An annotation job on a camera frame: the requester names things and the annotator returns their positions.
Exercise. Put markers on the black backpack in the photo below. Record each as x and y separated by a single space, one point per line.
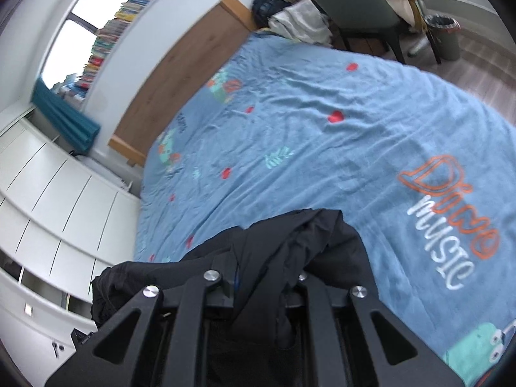
263 10

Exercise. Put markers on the black puffer jacket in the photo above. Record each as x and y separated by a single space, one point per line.
255 345

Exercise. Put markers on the left teal curtain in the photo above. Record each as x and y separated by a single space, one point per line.
76 128

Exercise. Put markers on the black waste bin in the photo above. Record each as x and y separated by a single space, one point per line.
443 31

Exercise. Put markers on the row of books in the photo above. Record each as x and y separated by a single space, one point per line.
86 38

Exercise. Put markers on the wooden headboard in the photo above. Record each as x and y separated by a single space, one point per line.
187 66

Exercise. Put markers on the blue printed bed sheet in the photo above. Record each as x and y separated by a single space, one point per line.
422 170

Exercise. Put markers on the white wardrobe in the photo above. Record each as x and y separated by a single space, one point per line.
62 224

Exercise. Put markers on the white cloth pile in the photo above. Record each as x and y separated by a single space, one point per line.
303 22

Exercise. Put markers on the grey office chair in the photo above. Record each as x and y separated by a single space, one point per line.
365 19

